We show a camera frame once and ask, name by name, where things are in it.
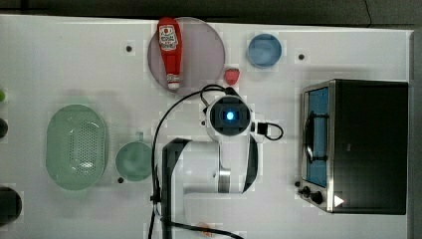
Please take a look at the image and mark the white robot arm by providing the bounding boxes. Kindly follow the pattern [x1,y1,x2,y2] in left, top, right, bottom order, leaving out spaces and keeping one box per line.
[160,96,259,239]

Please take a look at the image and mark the silver black toaster oven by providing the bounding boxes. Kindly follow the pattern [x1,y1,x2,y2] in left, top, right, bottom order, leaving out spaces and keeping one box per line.
[296,79,409,215]

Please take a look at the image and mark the red toy strawberry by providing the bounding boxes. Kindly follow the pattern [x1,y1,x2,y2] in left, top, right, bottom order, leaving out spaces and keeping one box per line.
[224,69,240,86]

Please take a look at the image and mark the grey round plate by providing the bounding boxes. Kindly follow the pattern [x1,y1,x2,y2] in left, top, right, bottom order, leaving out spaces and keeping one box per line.
[147,17,225,96]

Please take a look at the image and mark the blue bowl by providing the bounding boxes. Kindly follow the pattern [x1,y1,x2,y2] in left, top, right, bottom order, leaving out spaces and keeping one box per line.
[247,34,283,69]

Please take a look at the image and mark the red ketchup bottle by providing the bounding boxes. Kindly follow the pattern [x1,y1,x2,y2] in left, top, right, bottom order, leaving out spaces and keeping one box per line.
[157,17,182,91]

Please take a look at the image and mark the orange toy half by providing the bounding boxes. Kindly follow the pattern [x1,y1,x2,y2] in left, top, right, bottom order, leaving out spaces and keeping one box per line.
[197,222,214,238]

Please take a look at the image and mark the green perforated colander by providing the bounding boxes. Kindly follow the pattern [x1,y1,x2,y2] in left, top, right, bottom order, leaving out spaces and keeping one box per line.
[46,105,107,190]

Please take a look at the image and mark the black round object upper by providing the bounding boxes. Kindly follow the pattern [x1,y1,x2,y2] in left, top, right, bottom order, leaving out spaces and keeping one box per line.
[0,119,8,138]

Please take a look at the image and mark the black round object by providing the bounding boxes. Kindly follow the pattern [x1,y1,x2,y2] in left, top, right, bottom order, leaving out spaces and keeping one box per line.
[0,119,8,138]
[0,187,22,227]

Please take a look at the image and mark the green toy fruit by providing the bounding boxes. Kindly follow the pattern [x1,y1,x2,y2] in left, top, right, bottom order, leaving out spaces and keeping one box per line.
[0,91,6,102]

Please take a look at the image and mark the black round object lower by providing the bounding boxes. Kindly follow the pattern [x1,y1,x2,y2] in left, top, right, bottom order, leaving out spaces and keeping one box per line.
[0,187,22,227]

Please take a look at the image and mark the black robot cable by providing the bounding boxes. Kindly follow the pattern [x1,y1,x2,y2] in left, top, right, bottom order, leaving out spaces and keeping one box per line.
[147,84,285,239]

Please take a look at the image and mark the green cup with handle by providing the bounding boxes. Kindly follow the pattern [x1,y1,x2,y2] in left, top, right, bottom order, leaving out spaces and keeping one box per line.
[115,132,152,182]

